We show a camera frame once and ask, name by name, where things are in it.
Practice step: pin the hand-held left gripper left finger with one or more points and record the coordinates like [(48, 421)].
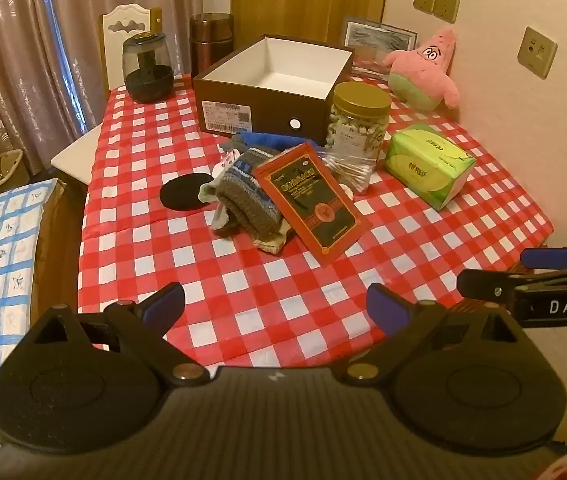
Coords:
[(164, 304)]

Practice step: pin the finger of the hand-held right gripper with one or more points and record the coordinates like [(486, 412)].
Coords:
[(483, 285), (546, 258)]

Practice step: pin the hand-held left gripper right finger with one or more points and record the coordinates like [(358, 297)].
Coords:
[(386, 306)]

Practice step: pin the pale green fluffy towel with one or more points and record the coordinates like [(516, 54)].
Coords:
[(211, 200)]

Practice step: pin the clear bag of cotton swabs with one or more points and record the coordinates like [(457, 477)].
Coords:
[(356, 170)]

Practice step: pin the blue and grey fluffy cloth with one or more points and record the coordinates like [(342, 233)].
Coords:
[(273, 140)]

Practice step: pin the brown cardboard box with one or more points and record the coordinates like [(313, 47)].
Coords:
[(263, 110)]

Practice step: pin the red checkered tablecloth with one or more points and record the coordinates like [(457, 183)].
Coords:
[(263, 280)]

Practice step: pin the black round pad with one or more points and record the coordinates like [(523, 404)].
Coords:
[(183, 192)]

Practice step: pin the red flat packet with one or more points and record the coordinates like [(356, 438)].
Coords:
[(308, 200)]

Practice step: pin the grey striped knit sock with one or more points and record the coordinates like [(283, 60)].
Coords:
[(248, 200)]

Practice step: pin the green tissue pack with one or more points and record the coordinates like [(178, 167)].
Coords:
[(423, 165)]

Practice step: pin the gold-lidded nut jar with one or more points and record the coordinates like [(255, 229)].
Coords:
[(358, 107)]

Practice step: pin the pink starfish plush toy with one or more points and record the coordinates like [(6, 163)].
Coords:
[(421, 72)]

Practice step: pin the glass jar with dark lid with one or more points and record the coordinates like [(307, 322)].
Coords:
[(147, 72)]

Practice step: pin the brown metal canister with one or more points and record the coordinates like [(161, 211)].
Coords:
[(211, 42)]

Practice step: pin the framed picture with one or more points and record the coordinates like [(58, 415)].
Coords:
[(378, 35)]

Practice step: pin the patterned curtain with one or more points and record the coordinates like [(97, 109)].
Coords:
[(28, 50)]

